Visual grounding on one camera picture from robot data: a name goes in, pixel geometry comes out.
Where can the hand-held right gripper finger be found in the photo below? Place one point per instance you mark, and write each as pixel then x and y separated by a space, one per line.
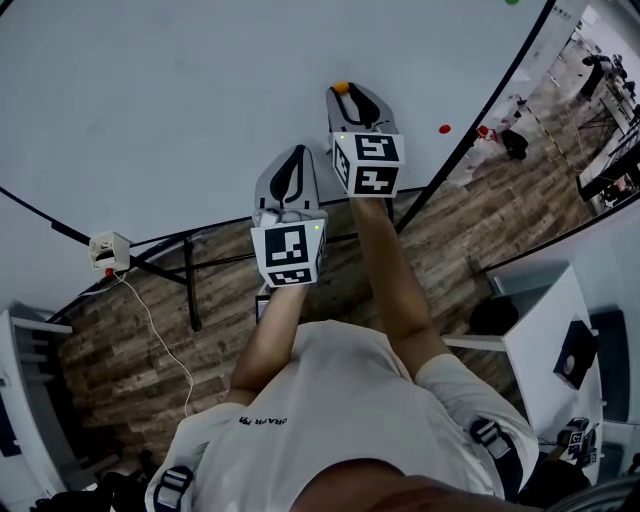
pixel 386 117
pixel 335 112

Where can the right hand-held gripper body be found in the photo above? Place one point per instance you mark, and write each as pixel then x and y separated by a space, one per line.
pixel 372 165

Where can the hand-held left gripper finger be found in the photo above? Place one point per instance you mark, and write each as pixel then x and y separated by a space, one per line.
pixel 310 192
pixel 263 185

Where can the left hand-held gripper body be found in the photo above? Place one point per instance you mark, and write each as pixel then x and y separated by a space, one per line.
pixel 287 247

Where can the small orange object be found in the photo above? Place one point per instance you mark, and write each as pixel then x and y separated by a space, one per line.
pixel 341 87

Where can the person's left forearm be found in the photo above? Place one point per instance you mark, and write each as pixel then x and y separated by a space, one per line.
pixel 267 345

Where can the person's right forearm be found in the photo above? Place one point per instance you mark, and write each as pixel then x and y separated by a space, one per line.
pixel 395 290

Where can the small black screen device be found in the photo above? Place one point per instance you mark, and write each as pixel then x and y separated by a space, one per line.
pixel 262 310

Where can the clear red-capped water bottle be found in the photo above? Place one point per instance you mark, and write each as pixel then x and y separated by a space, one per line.
pixel 470 157

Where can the black whiteboard stand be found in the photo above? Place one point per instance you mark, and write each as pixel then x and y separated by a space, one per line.
pixel 190 285

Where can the black bag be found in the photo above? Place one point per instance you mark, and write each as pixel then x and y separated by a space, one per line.
pixel 515 145

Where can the person's white t-shirt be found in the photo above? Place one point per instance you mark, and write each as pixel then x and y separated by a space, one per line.
pixel 345 425

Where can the black round bin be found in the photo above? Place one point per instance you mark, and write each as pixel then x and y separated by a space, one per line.
pixel 494 317

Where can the white desk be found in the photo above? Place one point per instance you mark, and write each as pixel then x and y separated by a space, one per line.
pixel 535 360

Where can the black box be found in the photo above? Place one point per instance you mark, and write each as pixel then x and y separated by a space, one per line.
pixel 575 355

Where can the white shelf unit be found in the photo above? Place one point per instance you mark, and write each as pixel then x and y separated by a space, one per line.
pixel 12 360

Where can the black chair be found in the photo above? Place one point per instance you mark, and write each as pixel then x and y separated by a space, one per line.
pixel 100 492

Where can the black desk mat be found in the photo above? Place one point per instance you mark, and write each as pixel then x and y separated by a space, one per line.
pixel 610 365

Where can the dark blue panel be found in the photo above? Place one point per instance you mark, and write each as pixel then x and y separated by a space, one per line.
pixel 9 425

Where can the white switch box red button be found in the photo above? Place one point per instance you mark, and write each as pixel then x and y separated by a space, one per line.
pixel 112 247

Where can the black frame table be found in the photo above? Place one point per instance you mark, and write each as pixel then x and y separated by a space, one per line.
pixel 610 165

